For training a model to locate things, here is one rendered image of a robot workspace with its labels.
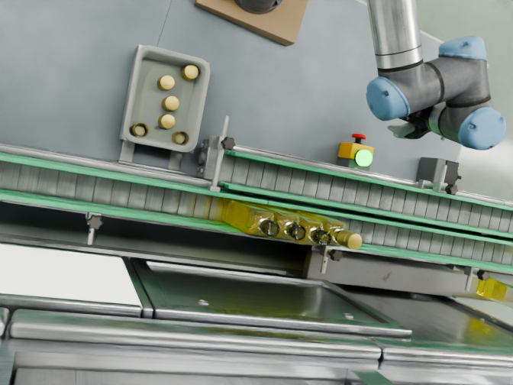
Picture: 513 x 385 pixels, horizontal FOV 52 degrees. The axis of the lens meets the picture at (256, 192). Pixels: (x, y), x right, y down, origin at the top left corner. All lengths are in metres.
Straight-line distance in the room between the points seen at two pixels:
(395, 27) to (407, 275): 0.83
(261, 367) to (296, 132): 0.83
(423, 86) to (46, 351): 0.68
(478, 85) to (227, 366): 0.62
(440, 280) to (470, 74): 0.78
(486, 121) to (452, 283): 0.75
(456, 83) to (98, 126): 0.81
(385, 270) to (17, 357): 1.03
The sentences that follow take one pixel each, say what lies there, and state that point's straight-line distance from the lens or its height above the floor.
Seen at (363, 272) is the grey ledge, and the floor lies 0.88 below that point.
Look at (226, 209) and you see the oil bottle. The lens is 1.24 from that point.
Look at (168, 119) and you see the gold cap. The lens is 1.29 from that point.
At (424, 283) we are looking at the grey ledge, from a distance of 1.58.
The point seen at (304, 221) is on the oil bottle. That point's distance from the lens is 1.13.
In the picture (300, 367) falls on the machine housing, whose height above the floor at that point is 1.43.
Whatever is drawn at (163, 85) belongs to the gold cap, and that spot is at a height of 0.81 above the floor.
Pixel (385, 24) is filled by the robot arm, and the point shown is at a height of 1.35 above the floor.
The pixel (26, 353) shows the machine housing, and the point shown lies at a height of 1.43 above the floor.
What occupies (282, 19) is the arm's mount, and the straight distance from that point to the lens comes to 1.42.
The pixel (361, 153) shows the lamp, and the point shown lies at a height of 0.85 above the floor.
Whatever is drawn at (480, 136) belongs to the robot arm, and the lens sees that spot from 0.99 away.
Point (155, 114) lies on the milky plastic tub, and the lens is 1.33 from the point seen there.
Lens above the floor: 2.09
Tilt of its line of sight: 69 degrees down
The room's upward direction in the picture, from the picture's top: 109 degrees clockwise
